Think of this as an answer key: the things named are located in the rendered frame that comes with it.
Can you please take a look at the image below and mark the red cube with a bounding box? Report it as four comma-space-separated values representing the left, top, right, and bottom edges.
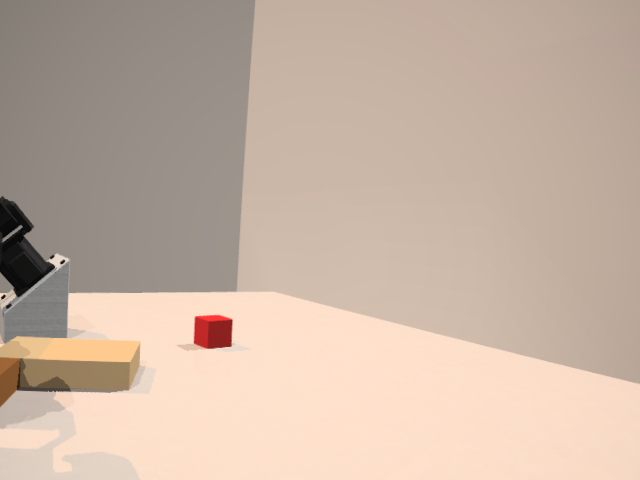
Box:
194, 315, 233, 349

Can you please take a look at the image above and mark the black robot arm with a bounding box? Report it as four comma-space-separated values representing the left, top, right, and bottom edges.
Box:
0, 196, 55, 297

